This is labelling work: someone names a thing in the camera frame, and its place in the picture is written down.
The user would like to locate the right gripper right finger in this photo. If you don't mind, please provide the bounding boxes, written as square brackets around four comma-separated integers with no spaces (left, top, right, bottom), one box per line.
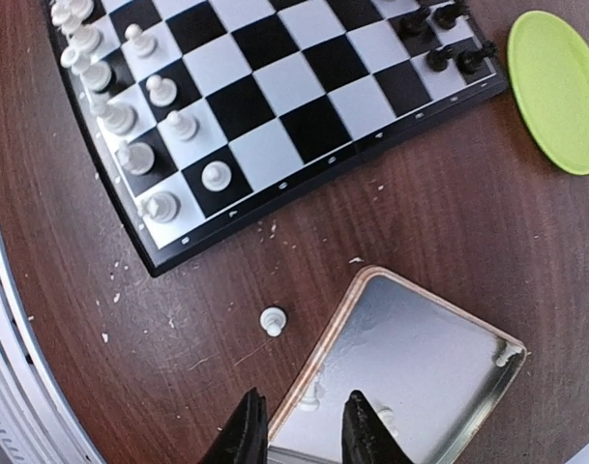
[341,390,410,464]

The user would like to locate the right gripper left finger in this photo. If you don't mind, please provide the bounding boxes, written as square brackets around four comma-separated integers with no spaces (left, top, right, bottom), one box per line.
[200,388,268,464]

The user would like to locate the metal wooden tray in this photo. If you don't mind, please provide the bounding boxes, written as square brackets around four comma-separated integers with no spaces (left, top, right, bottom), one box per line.
[268,266,527,463]

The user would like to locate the white pawn off tray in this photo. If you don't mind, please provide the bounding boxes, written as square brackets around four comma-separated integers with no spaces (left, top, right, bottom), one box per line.
[259,306,287,337]

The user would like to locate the white pawn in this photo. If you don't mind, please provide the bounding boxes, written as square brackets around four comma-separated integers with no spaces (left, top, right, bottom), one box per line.
[165,110,198,141]
[125,23,158,58]
[376,407,398,437]
[146,74,177,107]
[201,160,232,192]
[298,386,320,412]

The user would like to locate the black white chessboard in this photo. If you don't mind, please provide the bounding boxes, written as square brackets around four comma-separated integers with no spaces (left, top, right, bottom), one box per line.
[41,1,508,276]

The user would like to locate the white chess piece tall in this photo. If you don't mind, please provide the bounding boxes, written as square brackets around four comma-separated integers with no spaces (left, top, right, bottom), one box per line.
[60,46,113,93]

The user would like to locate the white bishop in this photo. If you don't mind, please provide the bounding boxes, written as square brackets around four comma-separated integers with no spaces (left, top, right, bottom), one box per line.
[61,22,103,54]

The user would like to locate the black pawn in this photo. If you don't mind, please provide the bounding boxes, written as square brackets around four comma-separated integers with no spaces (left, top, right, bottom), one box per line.
[426,45,454,73]

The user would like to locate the black corner rook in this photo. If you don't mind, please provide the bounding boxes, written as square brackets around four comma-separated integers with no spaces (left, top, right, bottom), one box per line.
[456,41,498,74]

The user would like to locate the green plate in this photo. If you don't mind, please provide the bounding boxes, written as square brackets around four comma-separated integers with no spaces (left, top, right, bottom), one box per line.
[507,10,589,176]

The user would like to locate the front aluminium rail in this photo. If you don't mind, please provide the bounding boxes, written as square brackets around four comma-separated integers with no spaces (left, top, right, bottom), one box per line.
[0,231,104,463]

